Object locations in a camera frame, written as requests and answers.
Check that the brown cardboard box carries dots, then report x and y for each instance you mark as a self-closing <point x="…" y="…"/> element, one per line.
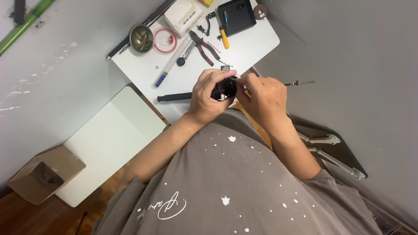
<point x="45" y="174"/>

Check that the small silver clipper tool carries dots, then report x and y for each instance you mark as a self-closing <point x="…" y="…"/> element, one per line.
<point x="189" y="50"/>

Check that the clear plastic container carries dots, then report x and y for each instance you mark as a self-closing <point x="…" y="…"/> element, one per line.
<point x="388" y="218"/>

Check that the person's right hand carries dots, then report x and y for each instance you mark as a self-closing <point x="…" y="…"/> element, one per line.
<point x="267" y="101"/>

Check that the thin black stick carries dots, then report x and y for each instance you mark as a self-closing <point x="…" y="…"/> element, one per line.
<point x="81" y="222"/>

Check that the person's grey star-print shirt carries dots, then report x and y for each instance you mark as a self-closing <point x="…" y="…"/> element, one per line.
<point x="235" y="182"/>

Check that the black fishing rod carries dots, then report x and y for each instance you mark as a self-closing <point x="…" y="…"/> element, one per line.
<point x="173" y="97"/>

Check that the clear tube with blue end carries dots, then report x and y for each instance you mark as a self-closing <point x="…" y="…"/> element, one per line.
<point x="171" y="63"/>

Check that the folded table with white legs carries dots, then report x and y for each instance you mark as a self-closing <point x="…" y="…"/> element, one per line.
<point x="329" y="147"/>

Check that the green tube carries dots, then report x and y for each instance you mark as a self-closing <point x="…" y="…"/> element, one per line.
<point x="23" y="26"/>

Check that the pale white board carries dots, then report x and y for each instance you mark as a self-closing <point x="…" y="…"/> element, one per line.
<point x="111" y="143"/>

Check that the metal bowl with lures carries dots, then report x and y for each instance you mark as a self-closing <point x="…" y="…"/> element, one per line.
<point x="141" y="38"/>

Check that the black tray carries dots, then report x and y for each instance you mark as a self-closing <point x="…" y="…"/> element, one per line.
<point x="240" y="21"/>

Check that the small black square part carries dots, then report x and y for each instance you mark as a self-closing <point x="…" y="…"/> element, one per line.
<point x="225" y="68"/>

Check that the person's right fingers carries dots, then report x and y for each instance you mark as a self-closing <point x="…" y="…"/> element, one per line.
<point x="248" y="85"/>

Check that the small black pliers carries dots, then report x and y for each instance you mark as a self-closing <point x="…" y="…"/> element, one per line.
<point x="208" y="24"/>

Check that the long thin black rod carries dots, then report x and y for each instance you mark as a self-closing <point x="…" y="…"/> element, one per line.
<point x="137" y="32"/>

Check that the person's left hand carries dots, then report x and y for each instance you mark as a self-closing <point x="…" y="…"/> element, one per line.
<point x="202" y="102"/>

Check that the black round knob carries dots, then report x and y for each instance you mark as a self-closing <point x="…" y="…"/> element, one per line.
<point x="181" y="61"/>

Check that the brown round disc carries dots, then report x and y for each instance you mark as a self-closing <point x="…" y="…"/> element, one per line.
<point x="260" y="12"/>

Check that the dark fishing reel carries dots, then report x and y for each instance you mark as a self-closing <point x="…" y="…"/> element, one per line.
<point x="227" y="88"/>

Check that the yellow block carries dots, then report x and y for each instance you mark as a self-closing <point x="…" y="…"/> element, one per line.
<point x="206" y="2"/>

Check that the white tissue pack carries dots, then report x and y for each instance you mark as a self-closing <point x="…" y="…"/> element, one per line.
<point x="183" y="16"/>

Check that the red and black pliers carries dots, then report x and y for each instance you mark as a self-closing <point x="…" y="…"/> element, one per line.
<point x="204" y="49"/>

